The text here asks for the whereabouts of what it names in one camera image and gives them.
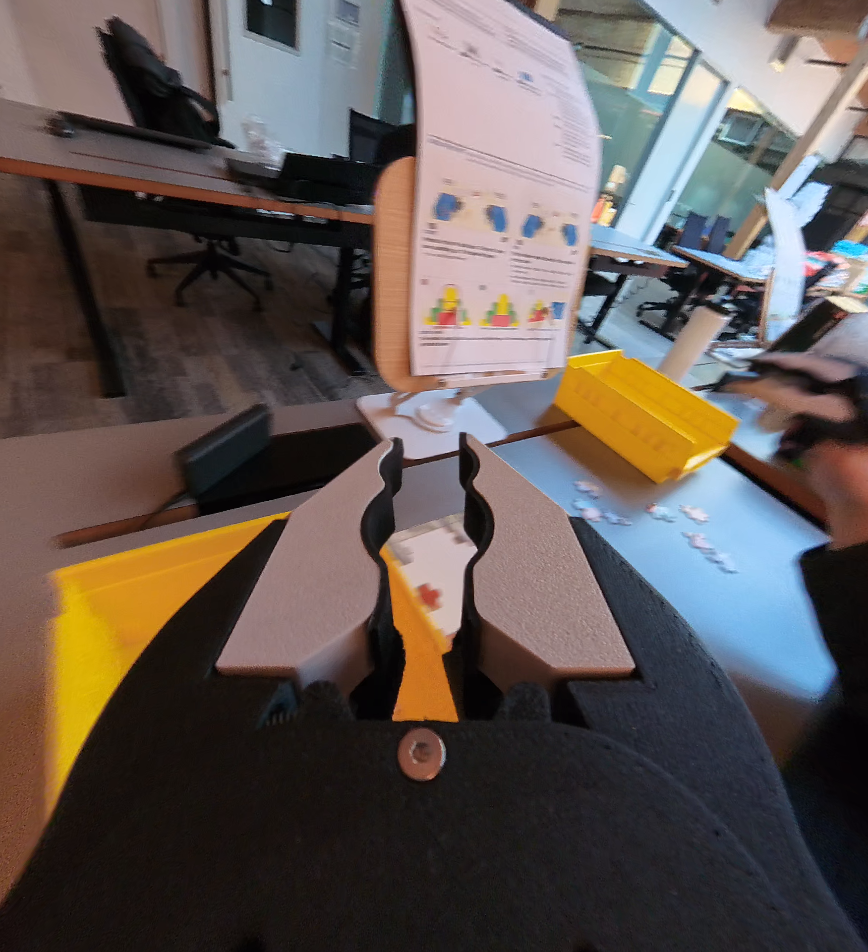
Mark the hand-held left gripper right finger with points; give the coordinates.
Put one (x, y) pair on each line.
(545, 595)

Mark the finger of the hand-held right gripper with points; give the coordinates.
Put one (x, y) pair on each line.
(813, 410)
(798, 372)

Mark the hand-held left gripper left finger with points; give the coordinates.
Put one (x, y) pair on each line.
(307, 595)

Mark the pale grey puzzle piece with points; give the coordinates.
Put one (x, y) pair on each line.
(586, 489)

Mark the red curved puzzle piece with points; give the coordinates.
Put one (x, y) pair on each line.
(430, 596)

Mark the puzzle frame board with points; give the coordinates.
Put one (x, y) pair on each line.
(434, 558)

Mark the pale pink puzzle piece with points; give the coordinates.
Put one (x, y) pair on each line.
(699, 541)

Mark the yellow plastic bin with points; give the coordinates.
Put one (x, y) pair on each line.
(642, 424)
(121, 595)

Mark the person's right forearm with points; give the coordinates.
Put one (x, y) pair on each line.
(857, 669)

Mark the grey desk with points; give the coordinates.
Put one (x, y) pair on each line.
(32, 476)
(701, 632)

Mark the wood-edged office desk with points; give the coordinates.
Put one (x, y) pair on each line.
(144, 175)
(627, 249)

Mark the person's right hand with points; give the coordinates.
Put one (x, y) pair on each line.
(865, 491)

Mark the tall black box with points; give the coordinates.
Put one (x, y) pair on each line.
(805, 331)

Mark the white water bottle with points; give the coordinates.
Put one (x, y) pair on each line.
(690, 346)

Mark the pink blue puzzle piece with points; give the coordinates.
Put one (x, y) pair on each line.
(660, 512)

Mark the black power adapter box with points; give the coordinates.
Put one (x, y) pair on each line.
(225, 454)

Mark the printed instruction sheet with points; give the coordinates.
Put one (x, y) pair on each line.
(501, 223)

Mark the black office chair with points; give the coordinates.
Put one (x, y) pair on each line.
(158, 97)

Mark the white paper notice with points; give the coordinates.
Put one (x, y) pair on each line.
(343, 33)

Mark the dark wall poster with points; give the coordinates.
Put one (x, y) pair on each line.
(271, 22)

